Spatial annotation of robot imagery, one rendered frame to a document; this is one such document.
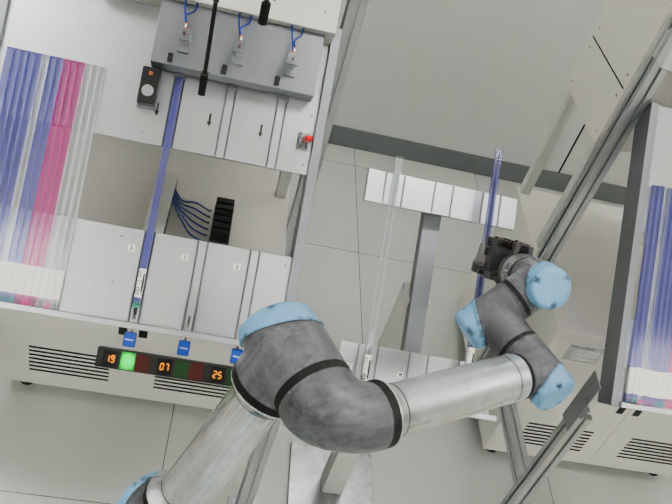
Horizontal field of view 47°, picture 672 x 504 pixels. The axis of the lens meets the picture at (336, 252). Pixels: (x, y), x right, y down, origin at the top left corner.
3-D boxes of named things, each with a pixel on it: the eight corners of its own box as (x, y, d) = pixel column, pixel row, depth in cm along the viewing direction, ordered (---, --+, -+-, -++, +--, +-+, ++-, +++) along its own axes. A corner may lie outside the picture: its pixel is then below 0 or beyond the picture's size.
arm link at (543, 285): (518, 284, 125) (561, 255, 125) (495, 273, 136) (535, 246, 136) (541, 323, 126) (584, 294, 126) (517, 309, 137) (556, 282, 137)
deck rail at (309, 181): (282, 351, 167) (285, 353, 161) (273, 349, 167) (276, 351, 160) (337, 38, 173) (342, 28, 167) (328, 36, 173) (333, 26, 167)
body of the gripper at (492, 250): (520, 241, 153) (544, 250, 141) (511, 283, 154) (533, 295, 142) (484, 234, 151) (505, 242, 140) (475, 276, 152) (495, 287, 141)
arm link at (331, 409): (330, 445, 92) (594, 369, 119) (291, 375, 99) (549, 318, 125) (303, 497, 99) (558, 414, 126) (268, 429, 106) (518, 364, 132)
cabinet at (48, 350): (242, 427, 231) (283, 282, 191) (0, 392, 219) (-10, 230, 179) (257, 278, 279) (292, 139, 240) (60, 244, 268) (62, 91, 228)
